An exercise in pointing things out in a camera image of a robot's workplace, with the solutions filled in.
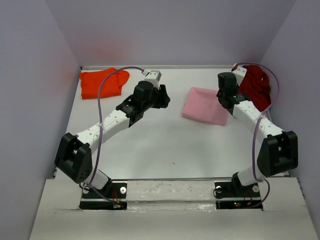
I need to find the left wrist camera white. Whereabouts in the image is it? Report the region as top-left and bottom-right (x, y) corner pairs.
(142, 70), (162, 90)

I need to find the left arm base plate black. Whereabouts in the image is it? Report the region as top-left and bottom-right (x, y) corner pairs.
(79, 181), (128, 211)

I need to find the pink t shirt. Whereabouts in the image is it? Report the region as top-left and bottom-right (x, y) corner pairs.
(181, 87), (229, 126)

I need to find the orange t shirt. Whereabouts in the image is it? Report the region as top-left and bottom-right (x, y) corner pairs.
(79, 67), (130, 100)

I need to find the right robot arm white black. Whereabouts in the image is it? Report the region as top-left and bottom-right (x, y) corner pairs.
(216, 72), (299, 196)

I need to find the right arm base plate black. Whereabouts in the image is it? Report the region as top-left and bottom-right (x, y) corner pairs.
(212, 181), (263, 210)

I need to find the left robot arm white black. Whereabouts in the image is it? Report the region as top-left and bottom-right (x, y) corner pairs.
(54, 80), (171, 198)

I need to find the dark red t shirt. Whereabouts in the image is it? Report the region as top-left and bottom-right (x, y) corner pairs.
(237, 64), (271, 112)

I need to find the back table rail white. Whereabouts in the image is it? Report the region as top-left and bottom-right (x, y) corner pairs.
(80, 64), (234, 71)

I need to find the front table rail metal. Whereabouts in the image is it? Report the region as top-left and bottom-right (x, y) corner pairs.
(112, 177), (232, 181)

